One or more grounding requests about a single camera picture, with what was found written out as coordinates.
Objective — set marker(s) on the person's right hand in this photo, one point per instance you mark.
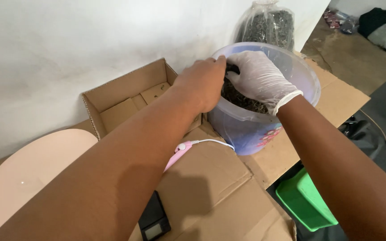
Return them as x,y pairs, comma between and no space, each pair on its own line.
263,80

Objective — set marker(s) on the person's left hand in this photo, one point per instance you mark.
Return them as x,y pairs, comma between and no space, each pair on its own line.
201,82

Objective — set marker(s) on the person's left fingers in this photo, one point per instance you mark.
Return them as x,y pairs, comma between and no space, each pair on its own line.
219,60

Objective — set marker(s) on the dried dark herbs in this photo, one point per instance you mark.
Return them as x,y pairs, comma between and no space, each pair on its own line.
236,97

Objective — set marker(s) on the clear bag of dried herbs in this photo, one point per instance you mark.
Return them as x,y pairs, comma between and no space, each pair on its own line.
268,26

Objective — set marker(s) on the translucent plastic bucket floral print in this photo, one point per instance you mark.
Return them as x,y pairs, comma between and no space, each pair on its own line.
246,130

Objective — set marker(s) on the open cardboard box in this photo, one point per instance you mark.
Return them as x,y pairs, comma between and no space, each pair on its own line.
129,100

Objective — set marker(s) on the pink handheld sealer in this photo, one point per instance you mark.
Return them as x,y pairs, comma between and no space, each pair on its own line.
178,154

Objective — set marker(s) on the flattened cardboard sheet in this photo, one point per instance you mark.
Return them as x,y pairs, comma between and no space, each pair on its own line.
219,187

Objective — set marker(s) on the heap of small packets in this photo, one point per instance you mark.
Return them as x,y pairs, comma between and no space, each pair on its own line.
340,20

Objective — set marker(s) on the green plastic container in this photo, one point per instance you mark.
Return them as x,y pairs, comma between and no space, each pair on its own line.
305,200

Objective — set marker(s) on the pile of dark clothes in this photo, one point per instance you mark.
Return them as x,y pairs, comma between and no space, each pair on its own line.
385,30

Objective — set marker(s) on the black digital pocket scale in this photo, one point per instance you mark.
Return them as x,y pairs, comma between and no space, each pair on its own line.
154,219

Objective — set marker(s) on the round pink plate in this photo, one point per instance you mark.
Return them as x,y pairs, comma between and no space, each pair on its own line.
28,174

